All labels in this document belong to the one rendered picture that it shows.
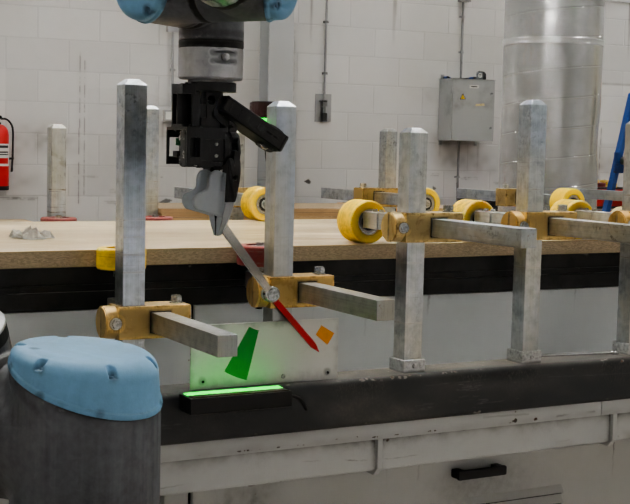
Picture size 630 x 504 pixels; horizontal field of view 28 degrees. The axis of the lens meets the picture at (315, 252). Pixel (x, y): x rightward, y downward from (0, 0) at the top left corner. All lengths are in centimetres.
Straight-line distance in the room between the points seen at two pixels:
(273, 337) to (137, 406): 78
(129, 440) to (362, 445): 96
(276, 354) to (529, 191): 56
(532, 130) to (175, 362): 74
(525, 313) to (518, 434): 23
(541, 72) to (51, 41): 432
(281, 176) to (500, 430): 65
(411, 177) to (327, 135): 790
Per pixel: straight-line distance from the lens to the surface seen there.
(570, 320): 262
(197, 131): 171
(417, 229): 210
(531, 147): 224
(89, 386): 121
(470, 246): 243
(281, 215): 198
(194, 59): 172
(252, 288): 199
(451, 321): 244
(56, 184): 298
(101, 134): 936
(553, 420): 238
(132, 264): 189
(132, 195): 188
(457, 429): 224
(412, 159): 210
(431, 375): 214
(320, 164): 997
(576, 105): 607
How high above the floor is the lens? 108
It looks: 5 degrees down
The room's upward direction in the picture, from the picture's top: 1 degrees clockwise
